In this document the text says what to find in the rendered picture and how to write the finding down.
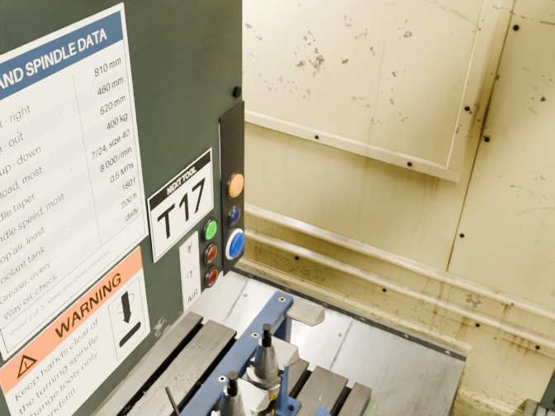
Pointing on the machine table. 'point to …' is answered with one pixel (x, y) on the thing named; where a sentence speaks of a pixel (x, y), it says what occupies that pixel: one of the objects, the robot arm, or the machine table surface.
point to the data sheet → (65, 170)
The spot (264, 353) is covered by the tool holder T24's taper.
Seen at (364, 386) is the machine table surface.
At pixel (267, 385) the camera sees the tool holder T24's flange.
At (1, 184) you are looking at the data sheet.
